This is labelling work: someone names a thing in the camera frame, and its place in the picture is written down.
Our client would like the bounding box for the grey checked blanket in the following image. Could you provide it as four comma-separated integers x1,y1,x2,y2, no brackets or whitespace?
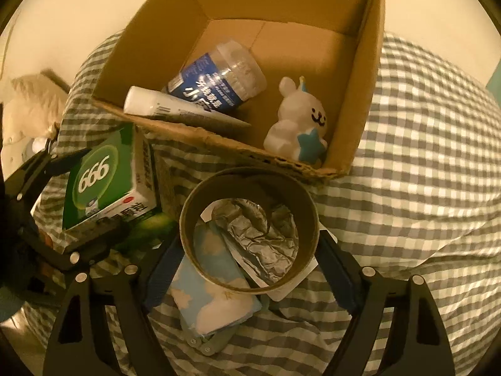
28,30,501,376

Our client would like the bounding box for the crumpled silver foil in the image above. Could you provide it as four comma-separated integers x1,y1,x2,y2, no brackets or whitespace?
211,199,300,287

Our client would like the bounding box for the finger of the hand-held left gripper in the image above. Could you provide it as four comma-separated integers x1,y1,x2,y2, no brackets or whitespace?
6,148,92,204
21,219,132,273

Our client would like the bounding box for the crumpled silver foil packet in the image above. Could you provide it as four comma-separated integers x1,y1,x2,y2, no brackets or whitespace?
200,203,338,303

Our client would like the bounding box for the white rabbit figurine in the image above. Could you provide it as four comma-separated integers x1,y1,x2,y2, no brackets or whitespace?
263,76,329,164

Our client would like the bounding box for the blue cloud-print tissue pack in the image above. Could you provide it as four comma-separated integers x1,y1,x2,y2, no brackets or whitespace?
170,219,263,338

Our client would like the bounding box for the green medicine box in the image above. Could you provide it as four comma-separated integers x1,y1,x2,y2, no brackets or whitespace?
62,123,162,243

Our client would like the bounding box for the clear bottle with blue label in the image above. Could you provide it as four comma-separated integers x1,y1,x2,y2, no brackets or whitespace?
166,38,267,113

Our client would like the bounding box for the white tube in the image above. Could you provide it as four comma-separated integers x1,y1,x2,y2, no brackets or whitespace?
123,85,252,130

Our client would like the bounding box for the glossy green packet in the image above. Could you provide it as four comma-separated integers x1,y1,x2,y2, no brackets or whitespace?
113,211,178,256

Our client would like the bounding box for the cardboard tape roll ring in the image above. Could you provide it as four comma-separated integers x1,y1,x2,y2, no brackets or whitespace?
179,166,320,296

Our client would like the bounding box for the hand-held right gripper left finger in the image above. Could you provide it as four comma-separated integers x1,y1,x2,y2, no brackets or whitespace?
42,238,184,376

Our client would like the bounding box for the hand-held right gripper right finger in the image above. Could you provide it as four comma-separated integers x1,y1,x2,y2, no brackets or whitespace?
313,230,457,376

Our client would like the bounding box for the brown cardboard box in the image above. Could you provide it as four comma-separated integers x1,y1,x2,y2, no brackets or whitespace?
91,0,386,181

